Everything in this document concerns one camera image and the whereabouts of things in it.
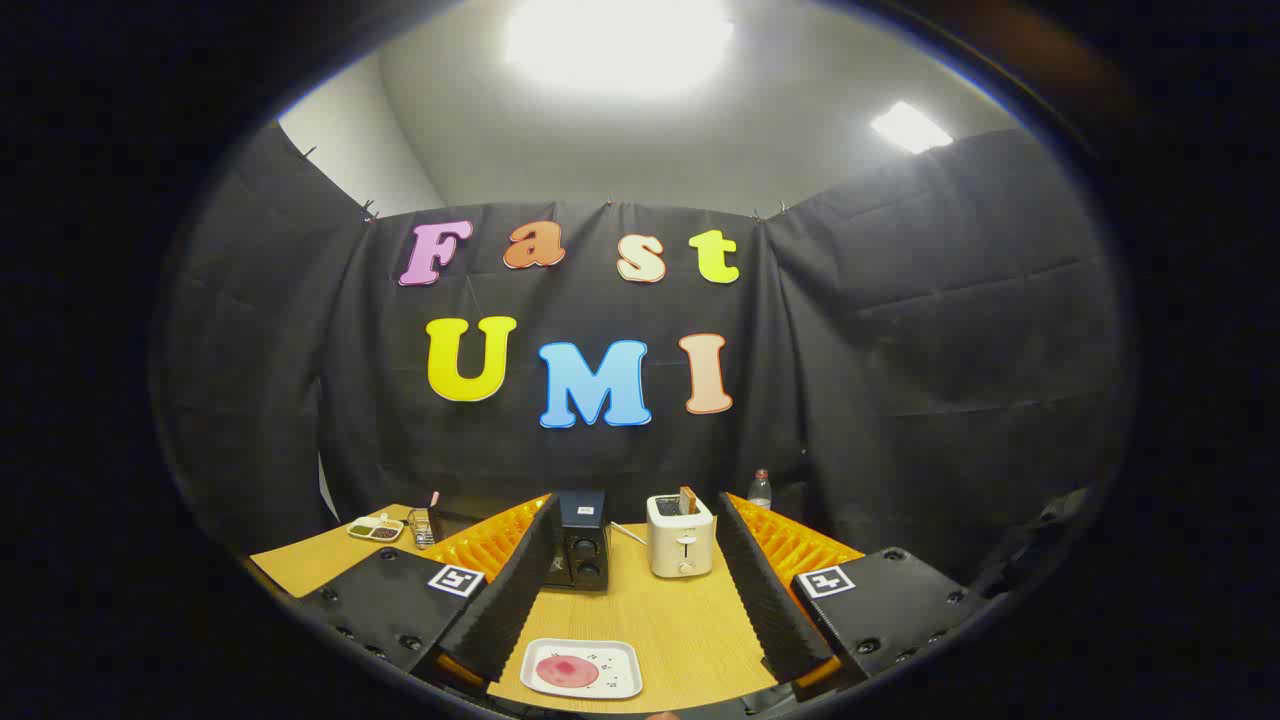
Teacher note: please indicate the pink ham slice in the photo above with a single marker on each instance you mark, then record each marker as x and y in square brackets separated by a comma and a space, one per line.
[566, 671]

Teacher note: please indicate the metal mesh holder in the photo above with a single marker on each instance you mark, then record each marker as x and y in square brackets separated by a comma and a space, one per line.
[421, 528]

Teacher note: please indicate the brown bread slice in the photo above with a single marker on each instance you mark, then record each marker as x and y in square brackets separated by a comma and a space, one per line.
[688, 500]

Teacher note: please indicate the white divided bean dish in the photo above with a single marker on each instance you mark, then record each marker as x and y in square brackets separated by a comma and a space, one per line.
[376, 529]

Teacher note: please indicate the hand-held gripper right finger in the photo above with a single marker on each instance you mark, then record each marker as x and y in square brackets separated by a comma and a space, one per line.
[762, 590]

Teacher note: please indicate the white pop-up toaster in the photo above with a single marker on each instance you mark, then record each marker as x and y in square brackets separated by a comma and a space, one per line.
[680, 545]

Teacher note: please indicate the white square plate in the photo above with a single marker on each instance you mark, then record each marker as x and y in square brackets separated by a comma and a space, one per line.
[618, 665]

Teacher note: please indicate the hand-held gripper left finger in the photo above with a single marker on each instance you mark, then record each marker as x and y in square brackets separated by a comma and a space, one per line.
[515, 590]

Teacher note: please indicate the clear plastic water bottle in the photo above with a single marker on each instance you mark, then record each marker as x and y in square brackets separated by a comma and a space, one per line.
[760, 492]

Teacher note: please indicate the black toaster oven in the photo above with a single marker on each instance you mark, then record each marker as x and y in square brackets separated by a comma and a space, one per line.
[585, 550]

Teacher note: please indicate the large round ceiling light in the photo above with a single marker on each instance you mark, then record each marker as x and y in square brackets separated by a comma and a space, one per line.
[620, 45]

